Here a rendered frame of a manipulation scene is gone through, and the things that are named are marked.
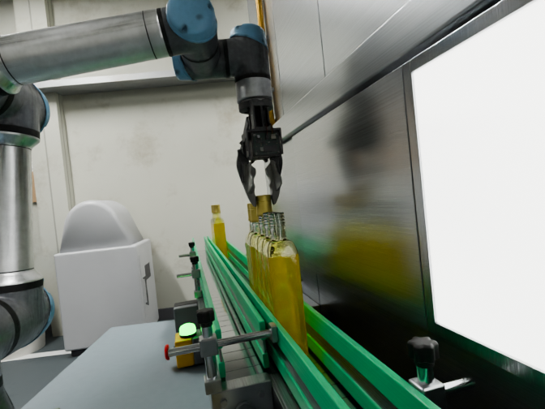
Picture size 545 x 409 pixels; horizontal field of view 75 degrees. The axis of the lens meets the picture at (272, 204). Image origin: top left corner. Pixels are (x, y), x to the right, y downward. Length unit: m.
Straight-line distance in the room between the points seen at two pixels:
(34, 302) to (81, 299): 2.66
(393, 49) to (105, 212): 3.03
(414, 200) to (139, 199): 3.64
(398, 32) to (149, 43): 0.38
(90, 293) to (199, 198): 1.36
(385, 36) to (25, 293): 0.75
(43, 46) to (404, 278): 0.64
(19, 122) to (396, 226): 0.69
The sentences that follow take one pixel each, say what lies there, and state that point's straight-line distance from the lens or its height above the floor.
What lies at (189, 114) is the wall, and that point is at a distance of 3.96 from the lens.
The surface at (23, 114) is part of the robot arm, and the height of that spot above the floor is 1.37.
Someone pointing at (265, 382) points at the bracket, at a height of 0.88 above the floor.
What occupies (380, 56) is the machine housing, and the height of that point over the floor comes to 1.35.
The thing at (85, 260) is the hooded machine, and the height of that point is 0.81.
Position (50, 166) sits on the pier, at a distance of 4.21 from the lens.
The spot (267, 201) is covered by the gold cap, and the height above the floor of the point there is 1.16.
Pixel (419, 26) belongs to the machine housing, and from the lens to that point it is 0.50.
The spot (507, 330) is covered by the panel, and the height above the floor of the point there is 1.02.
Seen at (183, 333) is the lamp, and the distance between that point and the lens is 1.02.
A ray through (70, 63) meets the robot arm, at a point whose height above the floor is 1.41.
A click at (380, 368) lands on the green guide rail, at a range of 0.46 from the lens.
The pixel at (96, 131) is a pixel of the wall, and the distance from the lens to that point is 4.20.
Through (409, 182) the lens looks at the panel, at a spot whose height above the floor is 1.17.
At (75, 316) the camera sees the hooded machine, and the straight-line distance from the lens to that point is 3.53.
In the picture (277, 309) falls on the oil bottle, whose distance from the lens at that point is 0.65.
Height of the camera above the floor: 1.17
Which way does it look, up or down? 1 degrees down
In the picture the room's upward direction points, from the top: 6 degrees counter-clockwise
